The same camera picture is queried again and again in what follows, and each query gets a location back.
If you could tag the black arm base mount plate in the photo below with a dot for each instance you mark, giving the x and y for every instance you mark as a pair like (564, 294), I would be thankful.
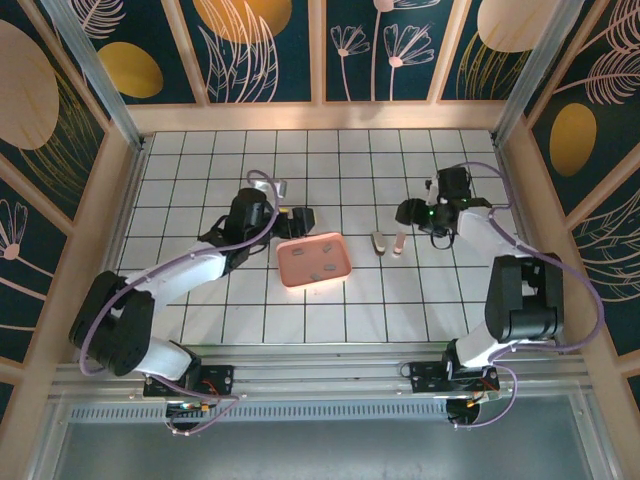
(220, 380)
(425, 377)

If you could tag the pink plastic tray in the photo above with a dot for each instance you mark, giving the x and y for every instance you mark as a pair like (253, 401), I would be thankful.
(305, 265)

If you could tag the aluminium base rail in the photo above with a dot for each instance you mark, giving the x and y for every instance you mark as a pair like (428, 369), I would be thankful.
(320, 372)

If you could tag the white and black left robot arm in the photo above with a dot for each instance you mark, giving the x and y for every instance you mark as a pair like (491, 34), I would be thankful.
(185, 270)

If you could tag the aluminium frame post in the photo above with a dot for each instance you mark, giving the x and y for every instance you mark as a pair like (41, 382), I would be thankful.
(529, 75)
(103, 85)

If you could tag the pale pink stapler piece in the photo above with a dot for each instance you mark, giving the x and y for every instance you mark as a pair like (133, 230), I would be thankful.
(398, 245)

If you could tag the aluminium table side rail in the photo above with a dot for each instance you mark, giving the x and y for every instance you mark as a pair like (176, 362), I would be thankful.
(119, 235)
(531, 240)

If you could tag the small grey metal piece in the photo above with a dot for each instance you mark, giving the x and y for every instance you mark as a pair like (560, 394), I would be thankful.
(378, 245)

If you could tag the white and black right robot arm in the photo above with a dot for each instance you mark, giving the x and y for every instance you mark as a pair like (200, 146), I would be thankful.
(475, 235)

